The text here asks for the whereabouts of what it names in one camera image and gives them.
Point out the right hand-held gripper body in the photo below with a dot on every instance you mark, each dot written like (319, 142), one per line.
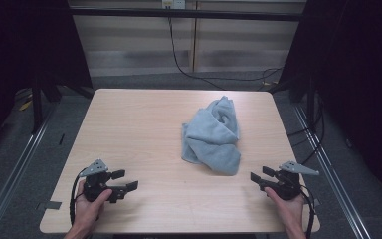
(288, 186)

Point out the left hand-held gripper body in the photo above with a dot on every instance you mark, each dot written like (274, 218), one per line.
(94, 186)

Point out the light blue towel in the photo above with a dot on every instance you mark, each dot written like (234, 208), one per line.
(212, 139)

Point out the person's right hand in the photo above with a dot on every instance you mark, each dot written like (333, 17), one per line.
(290, 209)

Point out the person's left hand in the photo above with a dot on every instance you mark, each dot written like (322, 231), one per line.
(88, 209)

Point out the grey tape strip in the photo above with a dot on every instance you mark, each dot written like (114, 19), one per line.
(51, 205)

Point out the black metal stand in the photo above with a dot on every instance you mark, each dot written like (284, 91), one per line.
(37, 106)

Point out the yellow object on floor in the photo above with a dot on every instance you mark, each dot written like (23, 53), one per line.
(25, 106)

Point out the black curtain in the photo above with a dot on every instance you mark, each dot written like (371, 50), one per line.
(20, 49)
(361, 83)

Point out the metal floor rail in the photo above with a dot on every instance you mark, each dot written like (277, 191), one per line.
(10, 179)
(331, 172)

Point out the black horizontal frame bar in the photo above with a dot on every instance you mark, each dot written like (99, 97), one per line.
(185, 14)

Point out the white wall outlet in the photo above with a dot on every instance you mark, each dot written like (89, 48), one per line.
(173, 3)

